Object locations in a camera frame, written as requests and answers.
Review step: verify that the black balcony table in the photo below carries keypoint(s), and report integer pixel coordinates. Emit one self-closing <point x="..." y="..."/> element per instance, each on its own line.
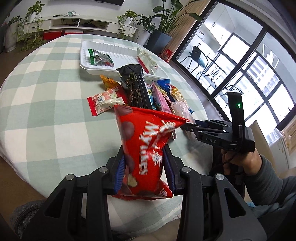
<point x="212" y="71"/>

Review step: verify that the tall plant blue pot right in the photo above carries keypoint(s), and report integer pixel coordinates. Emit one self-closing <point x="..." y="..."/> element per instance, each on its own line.
<point x="170" y="18"/>

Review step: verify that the red Mylikes snack bag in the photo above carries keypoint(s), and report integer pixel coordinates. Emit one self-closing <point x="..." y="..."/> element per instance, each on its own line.
<point x="144" y="133"/>

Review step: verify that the red storage box left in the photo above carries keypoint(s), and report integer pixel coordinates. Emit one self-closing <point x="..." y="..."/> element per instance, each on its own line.
<point x="51" y="35"/>

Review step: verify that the pale pink snack packet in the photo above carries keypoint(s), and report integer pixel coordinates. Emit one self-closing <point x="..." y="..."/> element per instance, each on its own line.
<point x="180" y="108"/>

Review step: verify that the long black snack package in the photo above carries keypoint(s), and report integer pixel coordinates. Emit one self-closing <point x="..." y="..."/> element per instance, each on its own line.
<point x="134" y="84"/>

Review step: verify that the black balcony chair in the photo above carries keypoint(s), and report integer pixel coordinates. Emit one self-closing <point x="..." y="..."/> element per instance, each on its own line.
<point x="197" y="56"/>

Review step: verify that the red white heart candy bag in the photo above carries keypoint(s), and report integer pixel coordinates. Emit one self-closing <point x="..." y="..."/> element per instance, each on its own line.
<point x="106" y="100"/>

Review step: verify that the person's right hand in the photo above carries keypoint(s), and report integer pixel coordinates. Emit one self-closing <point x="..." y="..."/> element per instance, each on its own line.
<point x="251" y="162"/>

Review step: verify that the plant in white pot right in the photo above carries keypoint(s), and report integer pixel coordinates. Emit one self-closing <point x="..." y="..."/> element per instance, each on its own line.
<point x="145" y="26"/>

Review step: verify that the white plastic tray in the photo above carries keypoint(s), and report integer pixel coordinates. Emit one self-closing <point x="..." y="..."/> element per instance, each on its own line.
<point x="120" y="56"/>

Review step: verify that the plant in white ribbed pot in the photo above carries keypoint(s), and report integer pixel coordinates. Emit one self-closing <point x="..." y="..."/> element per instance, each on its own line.
<point x="12" y="34"/>

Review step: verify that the panda print snack bag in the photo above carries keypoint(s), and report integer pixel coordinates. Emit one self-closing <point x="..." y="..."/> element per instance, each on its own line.
<point x="149" y="90"/>

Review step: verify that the person's right forearm grey sleeve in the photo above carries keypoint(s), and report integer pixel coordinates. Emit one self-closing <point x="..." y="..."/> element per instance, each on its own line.
<point x="272" y="196"/>

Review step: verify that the green checkered tablecloth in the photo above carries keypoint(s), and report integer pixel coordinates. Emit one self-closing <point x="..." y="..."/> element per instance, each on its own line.
<point x="47" y="130"/>

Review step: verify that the trailing plant right of console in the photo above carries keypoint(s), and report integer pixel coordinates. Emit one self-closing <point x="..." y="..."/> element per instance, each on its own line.
<point x="127" y="25"/>

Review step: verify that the pink wafer snack bar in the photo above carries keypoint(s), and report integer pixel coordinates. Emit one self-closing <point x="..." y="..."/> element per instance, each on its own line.
<point x="160" y="100"/>

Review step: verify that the blue yellow cake package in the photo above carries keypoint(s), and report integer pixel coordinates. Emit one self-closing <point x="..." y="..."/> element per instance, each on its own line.
<point x="164" y="84"/>

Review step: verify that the white tv console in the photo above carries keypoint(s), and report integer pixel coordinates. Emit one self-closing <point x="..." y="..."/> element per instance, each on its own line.
<point x="79" y="22"/>

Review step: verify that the orange snack packet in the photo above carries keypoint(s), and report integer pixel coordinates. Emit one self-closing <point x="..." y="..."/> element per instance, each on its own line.
<point x="109" y="83"/>

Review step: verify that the red storage box right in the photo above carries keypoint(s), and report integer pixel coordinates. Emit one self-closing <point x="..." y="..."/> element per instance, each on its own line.
<point x="73" y="32"/>

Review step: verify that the trailing pothos plant on console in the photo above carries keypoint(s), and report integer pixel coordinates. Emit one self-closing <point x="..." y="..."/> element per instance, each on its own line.
<point x="30" y="31"/>

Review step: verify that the green clear nut bag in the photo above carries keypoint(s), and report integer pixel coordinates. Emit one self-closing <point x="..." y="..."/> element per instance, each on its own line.
<point x="97" y="58"/>

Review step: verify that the white paper snack bag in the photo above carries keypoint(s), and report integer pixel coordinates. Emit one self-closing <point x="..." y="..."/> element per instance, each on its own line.
<point x="148" y="64"/>

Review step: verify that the red storage box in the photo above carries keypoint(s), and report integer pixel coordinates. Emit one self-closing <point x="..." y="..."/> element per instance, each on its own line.
<point x="73" y="32"/>
<point x="51" y="35"/>

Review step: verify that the red gift box on floor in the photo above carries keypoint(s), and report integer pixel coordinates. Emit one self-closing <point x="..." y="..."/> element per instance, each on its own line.
<point x="166" y="55"/>

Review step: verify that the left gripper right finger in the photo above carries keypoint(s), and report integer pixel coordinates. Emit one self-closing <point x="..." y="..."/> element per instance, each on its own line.
<point x="212" y="209"/>

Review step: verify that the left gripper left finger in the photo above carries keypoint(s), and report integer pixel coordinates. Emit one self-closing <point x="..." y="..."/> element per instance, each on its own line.
<point x="77" y="209"/>

